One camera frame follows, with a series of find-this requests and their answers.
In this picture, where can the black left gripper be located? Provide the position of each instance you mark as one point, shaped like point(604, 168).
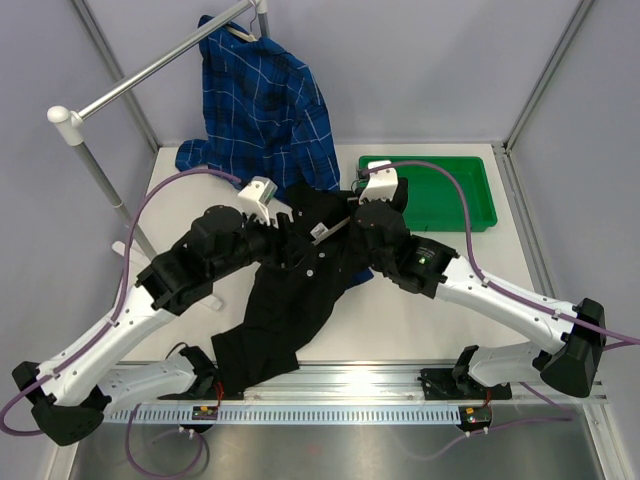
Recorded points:
point(285, 248)

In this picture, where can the black button shirt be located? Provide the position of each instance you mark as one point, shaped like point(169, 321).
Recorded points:
point(287, 308)

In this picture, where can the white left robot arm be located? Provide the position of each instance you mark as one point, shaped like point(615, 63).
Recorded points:
point(72, 393)

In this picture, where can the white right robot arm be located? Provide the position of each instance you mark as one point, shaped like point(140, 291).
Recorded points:
point(564, 342)

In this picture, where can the blue plaid shirt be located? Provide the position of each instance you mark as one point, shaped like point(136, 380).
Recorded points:
point(264, 115)

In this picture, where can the wooden hanger of blue shirt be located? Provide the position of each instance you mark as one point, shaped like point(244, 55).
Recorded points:
point(258, 28)

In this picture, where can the green plastic tray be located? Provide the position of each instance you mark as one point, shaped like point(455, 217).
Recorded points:
point(433, 202)

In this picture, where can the silver clothes rack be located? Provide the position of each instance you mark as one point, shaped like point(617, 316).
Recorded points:
point(68, 122)

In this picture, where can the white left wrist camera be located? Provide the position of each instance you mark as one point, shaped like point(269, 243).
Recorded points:
point(255, 197)

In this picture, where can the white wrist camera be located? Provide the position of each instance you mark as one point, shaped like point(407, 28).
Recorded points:
point(381, 184)
point(255, 197)

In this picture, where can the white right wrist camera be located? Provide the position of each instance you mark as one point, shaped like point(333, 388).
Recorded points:
point(381, 184)

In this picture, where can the aluminium mounting rail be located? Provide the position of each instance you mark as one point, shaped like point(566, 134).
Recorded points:
point(350, 382)

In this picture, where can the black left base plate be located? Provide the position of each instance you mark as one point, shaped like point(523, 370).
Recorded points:
point(230, 392)

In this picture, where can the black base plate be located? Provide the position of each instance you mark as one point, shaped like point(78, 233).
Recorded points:
point(230, 392)
point(444, 384)

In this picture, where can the white slotted cable duct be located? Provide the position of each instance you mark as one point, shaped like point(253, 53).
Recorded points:
point(237, 414)

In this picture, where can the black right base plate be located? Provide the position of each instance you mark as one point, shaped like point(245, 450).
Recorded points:
point(444, 384)

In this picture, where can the aluminium frame post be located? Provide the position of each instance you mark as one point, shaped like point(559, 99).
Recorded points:
point(560, 50)

